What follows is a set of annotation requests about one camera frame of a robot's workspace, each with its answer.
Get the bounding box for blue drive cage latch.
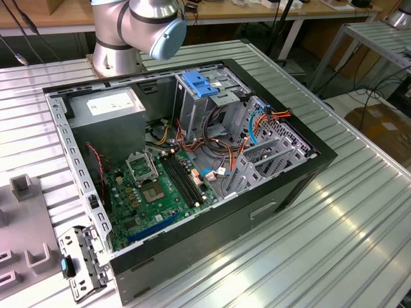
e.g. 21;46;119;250
181;72;221;99

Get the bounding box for grey power supply unit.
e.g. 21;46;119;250
66;86;148;161

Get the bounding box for metal disk bay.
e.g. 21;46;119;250
221;137;319;198

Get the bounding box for red orange wire loop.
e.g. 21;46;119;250
175;118;206;152

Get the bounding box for blue expansion slot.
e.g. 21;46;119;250
127;212;181;245

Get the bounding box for green motherboard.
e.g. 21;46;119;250
104;149;222;253

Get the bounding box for black RAM slot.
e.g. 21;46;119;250
169;153;204;204
164;154;200;206
160;155;196;208
173;151;208;202

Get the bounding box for thick black cable bundle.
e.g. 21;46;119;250
204;105;232;155

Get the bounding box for small white box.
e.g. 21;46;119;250
261;0;304;10

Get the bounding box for metal slat table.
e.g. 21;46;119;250
310;21;411;94

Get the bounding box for metal card retention bracket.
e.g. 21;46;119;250
57;224;114;304

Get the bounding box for black cable with metal plug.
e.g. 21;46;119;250
0;31;30;67

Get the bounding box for grey parts rack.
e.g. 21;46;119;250
0;175;65;308

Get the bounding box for wooden desk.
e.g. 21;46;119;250
0;0;383;38

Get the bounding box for orange red power wire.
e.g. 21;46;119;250
229;108;293;174

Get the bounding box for metal socket cover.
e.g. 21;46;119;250
125;150;160;187

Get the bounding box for flat brown cardboard box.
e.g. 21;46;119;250
345;103;411;167

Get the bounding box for metal drive cage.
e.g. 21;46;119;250
173;65;251;145

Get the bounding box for CPU socket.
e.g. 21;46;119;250
141;182;168;205

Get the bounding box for black clip with blue tab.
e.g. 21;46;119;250
60;255;77;279

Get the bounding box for yellow black wire bundle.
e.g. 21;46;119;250
146;118;180;145

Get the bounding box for light blue data wire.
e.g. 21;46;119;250
199;107;270;182

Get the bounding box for thin red fan wire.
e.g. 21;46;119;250
85;143;106;197

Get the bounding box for white connector with thin wires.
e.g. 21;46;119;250
205;166;229;183

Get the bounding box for black open PC case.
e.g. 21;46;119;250
42;58;338;306

